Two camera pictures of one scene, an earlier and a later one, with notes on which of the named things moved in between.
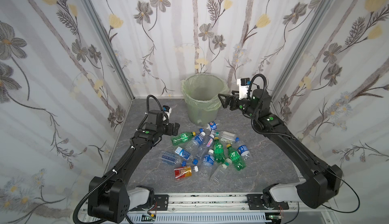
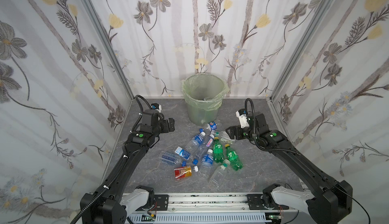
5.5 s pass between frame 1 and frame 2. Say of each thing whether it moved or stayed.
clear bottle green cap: stayed
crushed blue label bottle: stayed
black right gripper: moved
